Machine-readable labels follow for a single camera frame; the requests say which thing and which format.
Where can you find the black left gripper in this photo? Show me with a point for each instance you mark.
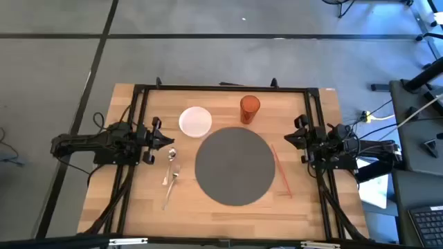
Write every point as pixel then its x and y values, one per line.
pixel 152 138

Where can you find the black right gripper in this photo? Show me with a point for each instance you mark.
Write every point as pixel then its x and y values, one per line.
pixel 311 140

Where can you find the silver metal spoon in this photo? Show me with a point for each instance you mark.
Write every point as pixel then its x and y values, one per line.
pixel 172 154

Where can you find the silver metal fork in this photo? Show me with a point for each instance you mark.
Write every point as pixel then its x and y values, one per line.
pixel 176 173

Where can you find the red drinking straw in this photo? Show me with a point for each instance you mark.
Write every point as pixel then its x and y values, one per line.
pixel 281 171

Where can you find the white bowl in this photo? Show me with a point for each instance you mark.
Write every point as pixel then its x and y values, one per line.
pixel 195 121

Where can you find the orange faceted plastic tumbler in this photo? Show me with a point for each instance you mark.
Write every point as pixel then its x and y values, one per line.
pixel 249 110

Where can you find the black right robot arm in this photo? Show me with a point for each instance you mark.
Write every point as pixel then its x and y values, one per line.
pixel 367 147

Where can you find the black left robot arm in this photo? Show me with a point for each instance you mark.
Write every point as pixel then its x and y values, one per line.
pixel 86 141

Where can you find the round grey woven placemat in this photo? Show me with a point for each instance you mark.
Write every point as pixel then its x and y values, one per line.
pixel 235 166

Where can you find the yellow power strip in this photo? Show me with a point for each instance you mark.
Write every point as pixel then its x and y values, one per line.
pixel 367 117

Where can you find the black desk support bar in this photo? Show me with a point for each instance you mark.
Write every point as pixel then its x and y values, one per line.
pixel 375 172

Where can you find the white paper sheet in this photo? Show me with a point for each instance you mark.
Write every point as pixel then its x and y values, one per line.
pixel 375 190

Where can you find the grey side desk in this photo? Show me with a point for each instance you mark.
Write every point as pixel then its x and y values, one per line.
pixel 415 186

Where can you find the black wedge stand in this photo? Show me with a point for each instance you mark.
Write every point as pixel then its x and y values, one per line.
pixel 430 147

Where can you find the black computer keyboard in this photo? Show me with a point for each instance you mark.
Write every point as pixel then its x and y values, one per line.
pixel 429 226

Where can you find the black office chair base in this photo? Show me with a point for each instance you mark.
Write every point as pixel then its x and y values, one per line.
pixel 431 34

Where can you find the black aluminium table frame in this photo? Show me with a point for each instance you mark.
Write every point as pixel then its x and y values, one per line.
pixel 225 88

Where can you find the silver metal bracket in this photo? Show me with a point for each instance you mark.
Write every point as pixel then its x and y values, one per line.
pixel 128 241
pixel 320 245

